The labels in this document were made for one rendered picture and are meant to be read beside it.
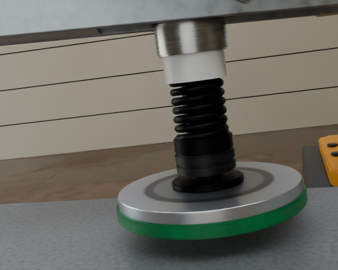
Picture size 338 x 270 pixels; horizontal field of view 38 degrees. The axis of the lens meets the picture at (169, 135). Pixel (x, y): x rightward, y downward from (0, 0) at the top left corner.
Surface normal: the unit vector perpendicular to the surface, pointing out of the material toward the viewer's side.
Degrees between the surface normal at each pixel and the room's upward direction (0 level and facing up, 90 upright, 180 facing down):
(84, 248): 0
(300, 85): 90
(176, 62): 90
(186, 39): 90
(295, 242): 0
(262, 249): 0
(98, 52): 90
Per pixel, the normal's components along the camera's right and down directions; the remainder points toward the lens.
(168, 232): -0.43, 0.18
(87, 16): 0.07, 0.14
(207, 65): 0.36, 0.09
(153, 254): -0.13, -0.98
